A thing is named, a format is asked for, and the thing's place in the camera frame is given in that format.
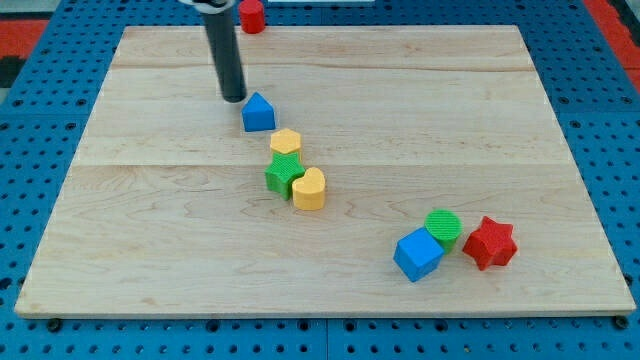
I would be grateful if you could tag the blue cube block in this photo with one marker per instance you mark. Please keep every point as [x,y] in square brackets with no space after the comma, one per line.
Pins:
[418,254]

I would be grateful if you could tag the yellow heart block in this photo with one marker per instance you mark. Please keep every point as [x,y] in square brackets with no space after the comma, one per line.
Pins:
[309,190]

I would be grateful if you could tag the green star block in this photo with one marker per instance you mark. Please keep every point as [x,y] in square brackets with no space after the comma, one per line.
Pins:
[282,171]

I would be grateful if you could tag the yellow hexagon block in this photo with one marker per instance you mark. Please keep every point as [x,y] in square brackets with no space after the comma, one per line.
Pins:
[285,141]

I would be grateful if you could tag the light wooden board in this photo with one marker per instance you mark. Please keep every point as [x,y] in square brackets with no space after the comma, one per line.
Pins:
[414,172]

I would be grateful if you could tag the blue triangular prism block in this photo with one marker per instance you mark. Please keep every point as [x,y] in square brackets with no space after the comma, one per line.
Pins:
[258,114]

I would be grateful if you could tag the green cylinder block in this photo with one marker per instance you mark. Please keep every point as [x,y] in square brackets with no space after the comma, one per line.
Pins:
[445,227]

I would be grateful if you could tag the red cylinder block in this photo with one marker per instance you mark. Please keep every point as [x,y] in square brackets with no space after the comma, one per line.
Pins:
[252,16]

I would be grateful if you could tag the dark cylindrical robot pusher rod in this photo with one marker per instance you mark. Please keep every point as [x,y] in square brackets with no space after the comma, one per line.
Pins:
[221,34]

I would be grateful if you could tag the red star block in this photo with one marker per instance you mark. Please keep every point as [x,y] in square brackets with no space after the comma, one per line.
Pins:
[491,244]

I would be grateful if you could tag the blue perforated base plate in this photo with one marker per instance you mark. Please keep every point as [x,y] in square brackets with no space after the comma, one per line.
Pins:
[49,104]

